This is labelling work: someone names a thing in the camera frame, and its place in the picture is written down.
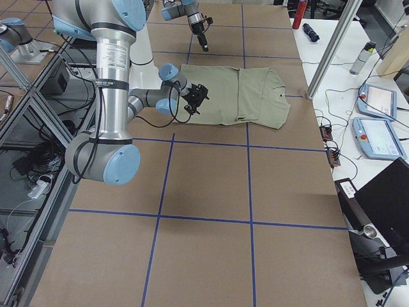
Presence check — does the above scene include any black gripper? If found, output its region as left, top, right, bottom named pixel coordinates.
left=187, top=84, right=209, bottom=106
left=190, top=20, right=209, bottom=52

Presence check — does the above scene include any olive green long-sleeve shirt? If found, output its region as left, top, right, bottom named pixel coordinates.
left=178, top=64, right=291, bottom=129

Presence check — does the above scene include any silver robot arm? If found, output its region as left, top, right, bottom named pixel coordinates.
left=52, top=1, right=208, bottom=185
left=161, top=0, right=213, bottom=52

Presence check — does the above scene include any red cylindrical bottle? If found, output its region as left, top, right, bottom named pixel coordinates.
left=292, top=0, right=309, bottom=29

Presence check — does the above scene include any folded navy plaid umbrella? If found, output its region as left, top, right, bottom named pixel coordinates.
left=302, top=23, right=320, bottom=43

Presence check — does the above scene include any brown paper table cover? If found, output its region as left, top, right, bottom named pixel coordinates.
left=29, top=4, right=366, bottom=306

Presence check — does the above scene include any orange black hub upper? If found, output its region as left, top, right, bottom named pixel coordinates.
left=319, top=125, right=333, bottom=141

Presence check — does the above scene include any orange black hub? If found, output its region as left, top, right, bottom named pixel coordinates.
left=319, top=125, right=333, bottom=141
left=326, top=148, right=341, bottom=169

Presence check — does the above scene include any orange black hub lower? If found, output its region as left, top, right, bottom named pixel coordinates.
left=326, top=148, right=341, bottom=169

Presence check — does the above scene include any clear water bottle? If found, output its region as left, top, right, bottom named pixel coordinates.
left=350, top=41, right=376, bottom=75

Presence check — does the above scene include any upper teach pendant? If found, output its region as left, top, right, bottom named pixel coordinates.
left=357, top=83, right=397, bottom=120

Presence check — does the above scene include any teach pendant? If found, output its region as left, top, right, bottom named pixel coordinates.
left=357, top=83, right=397, bottom=120
left=352, top=117, right=407, bottom=161

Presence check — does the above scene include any lower teach pendant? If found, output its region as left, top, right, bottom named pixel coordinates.
left=352, top=117, right=407, bottom=161

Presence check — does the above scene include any white power strip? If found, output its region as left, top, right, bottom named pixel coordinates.
left=27, top=179, right=49, bottom=199

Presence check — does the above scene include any black box with label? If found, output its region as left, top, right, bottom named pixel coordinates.
left=334, top=178, right=375, bottom=233

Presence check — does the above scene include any black laptop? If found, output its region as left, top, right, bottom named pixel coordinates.
left=355, top=158, right=408, bottom=255

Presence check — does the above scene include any metal cup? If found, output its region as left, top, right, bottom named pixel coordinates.
left=362, top=224, right=378, bottom=239

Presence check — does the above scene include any black braided right cable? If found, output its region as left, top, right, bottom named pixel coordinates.
left=135, top=79, right=192, bottom=127

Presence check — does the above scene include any aluminium frame post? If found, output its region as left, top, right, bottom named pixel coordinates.
left=306, top=0, right=362, bottom=100

